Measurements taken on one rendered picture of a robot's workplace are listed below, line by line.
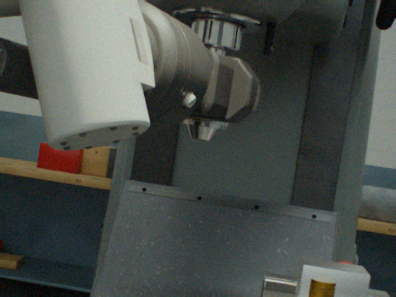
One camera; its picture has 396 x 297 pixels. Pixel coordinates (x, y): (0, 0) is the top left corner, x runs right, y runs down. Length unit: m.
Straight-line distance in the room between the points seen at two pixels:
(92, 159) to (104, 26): 4.12
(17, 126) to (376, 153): 2.49
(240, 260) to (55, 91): 0.61
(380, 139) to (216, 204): 3.90
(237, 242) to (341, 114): 0.23
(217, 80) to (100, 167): 3.99
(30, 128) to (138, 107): 4.79
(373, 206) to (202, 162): 3.36
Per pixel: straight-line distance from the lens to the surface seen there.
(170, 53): 0.50
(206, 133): 0.67
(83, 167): 4.58
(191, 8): 0.66
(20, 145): 5.25
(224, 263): 1.01
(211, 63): 0.58
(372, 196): 4.38
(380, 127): 4.90
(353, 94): 1.05
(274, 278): 0.72
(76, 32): 0.45
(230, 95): 0.62
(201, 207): 1.04
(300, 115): 1.05
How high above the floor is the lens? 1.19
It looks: 3 degrees down
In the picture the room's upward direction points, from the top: 8 degrees clockwise
